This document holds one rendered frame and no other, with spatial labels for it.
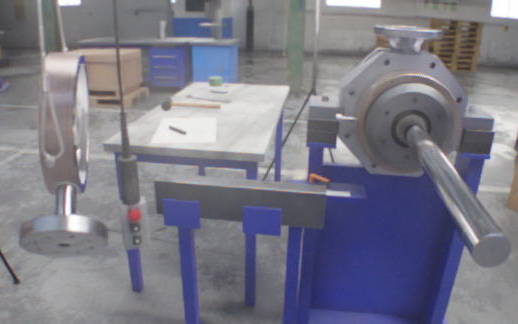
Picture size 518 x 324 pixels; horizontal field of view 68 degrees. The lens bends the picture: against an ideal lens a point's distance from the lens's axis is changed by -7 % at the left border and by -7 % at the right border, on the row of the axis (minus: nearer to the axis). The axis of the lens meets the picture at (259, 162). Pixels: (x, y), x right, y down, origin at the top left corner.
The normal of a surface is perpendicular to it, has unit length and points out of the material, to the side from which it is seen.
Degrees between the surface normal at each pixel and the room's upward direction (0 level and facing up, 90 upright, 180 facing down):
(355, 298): 90
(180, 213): 90
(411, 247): 90
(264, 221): 90
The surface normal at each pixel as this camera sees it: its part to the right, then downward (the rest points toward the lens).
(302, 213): -0.14, 0.36
